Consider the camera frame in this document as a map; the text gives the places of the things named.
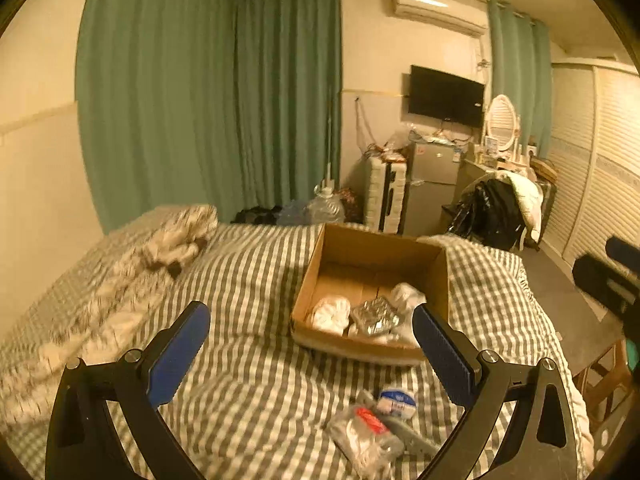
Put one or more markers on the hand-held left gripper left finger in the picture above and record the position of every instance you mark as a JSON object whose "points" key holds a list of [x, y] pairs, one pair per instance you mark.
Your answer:
{"points": [[180, 350]]}

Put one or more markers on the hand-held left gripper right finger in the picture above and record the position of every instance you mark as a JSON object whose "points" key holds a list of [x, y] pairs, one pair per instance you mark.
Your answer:
{"points": [[440, 345]]}

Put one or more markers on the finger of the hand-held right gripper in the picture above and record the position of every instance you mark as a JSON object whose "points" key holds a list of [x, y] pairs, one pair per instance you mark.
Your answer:
{"points": [[597, 277], [622, 252]]}

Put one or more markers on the white and blue round packet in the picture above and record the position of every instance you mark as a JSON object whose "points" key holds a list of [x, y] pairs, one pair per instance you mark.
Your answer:
{"points": [[397, 400]]}

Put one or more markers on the grey packet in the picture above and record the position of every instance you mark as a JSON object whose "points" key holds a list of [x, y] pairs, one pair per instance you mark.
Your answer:
{"points": [[412, 435]]}

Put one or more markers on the clear bag with red label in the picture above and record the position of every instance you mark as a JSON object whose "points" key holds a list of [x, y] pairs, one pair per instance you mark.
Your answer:
{"points": [[362, 432]]}

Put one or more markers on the brown cardboard box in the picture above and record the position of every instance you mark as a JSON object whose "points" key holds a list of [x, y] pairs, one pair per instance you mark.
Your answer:
{"points": [[345, 255]]}

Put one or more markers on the white wrapped bundle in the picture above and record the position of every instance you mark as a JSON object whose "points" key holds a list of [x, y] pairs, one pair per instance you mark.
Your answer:
{"points": [[407, 297]]}

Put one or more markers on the wooden stool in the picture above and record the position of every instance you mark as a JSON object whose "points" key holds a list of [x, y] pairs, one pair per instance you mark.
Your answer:
{"points": [[607, 385]]}

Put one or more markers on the silver foil packet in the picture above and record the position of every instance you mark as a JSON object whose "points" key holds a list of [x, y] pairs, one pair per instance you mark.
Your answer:
{"points": [[375, 316]]}

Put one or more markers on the grey checkered bed sheet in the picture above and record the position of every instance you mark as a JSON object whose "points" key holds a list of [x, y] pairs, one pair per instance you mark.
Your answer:
{"points": [[240, 280]]}

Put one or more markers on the white slatted wardrobe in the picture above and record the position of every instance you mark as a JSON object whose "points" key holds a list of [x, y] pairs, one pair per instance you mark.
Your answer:
{"points": [[595, 160]]}

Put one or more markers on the white puffy jacket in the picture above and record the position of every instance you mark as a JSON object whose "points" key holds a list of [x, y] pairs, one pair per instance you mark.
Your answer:
{"points": [[527, 200]]}

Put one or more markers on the white and brown fuzzy blanket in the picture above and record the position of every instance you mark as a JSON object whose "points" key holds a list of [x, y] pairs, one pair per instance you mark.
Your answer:
{"points": [[175, 240]]}

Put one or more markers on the white crumpled plastic bag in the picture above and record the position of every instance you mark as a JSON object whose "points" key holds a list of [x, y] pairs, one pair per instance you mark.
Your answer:
{"points": [[330, 312]]}

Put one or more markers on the black bag on chair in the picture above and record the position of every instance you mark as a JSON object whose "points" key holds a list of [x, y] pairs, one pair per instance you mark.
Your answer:
{"points": [[487, 215]]}

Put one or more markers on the white vanity table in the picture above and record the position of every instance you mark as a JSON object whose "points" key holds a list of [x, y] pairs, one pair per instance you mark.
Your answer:
{"points": [[500, 162]]}

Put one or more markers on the black bag on floor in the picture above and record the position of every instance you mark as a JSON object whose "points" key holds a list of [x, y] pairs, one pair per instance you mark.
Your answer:
{"points": [[255, 215]]}

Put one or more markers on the white ribbed suitcase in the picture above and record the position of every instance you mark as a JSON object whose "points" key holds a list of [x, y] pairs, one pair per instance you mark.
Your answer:
{"points": [[385, 195]]}

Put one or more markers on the silver small fridge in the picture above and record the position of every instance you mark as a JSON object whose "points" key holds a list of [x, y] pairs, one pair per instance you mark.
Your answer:
{"points": [[430, 185]]}

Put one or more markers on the red patterned bag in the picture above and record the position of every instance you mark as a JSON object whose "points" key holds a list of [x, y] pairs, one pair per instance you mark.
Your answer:
{"points": [[350, 205]]}

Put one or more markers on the white oval vanity mirror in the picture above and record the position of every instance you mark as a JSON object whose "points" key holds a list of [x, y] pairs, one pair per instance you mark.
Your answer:
{"points": [[502, 120]]}

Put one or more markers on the large clear water bottle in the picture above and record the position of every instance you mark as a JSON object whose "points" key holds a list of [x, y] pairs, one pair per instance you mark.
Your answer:
{"points": [[325, 207]]}

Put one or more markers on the narrow green curtain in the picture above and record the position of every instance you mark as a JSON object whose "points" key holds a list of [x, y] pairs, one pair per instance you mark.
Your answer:
{"points": [[520, 75]]}

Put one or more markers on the clutter of plastic bags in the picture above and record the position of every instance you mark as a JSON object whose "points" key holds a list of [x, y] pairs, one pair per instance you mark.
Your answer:
{"points": [[400, 142]]}

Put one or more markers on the wide green curtain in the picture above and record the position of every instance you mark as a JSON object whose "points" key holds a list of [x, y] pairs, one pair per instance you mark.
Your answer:
{"points": [[150, 100]]}

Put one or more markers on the green curtain panel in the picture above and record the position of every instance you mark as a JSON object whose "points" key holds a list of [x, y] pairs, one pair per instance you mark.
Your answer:
{"points": [[285, 95]]}

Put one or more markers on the white air conditioner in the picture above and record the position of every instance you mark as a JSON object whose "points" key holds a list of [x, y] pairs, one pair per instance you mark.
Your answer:
{"points": [[435, 10]]}

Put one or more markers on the black wall television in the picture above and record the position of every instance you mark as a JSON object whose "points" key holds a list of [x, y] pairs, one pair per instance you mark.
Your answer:
{"points": [[445, 95]]}

